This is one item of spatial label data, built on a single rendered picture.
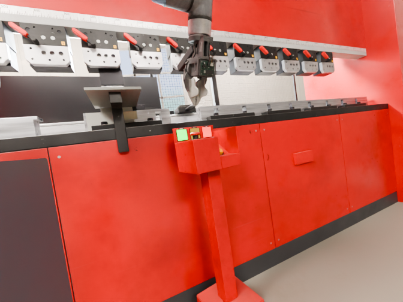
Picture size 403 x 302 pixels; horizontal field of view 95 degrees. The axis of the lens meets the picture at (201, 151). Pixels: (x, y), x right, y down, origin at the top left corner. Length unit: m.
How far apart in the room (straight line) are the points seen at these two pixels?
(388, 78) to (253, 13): 1.35
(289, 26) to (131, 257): 1.70
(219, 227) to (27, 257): 0.61
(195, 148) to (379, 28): 2.09
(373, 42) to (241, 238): 2.04
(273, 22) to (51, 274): 1.60
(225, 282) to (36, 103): 1.47
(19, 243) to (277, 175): 1.10
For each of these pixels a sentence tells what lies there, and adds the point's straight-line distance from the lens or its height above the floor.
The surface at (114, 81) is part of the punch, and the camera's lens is 1.03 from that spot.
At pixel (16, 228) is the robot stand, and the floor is 0.70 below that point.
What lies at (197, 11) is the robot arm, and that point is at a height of 1.15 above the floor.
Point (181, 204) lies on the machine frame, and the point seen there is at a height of 0.50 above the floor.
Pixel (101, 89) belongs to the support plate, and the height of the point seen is 0.99.
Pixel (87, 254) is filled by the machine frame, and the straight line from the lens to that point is 0.92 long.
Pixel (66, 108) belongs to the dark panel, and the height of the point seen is 1.12.
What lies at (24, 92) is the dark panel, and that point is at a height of 1.24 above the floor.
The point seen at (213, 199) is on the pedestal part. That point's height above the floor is 0.54.
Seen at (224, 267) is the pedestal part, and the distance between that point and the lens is 0.87.
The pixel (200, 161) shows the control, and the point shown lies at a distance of 0.63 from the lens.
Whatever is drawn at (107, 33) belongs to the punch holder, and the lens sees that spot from 1.09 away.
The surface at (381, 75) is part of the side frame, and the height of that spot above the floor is 1.13.
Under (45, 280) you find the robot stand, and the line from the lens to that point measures 0.34.
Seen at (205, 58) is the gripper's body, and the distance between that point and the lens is 0.64.
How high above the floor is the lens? 0.76
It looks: 2 degrees down
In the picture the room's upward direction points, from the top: 8 degrees counter-clockwise
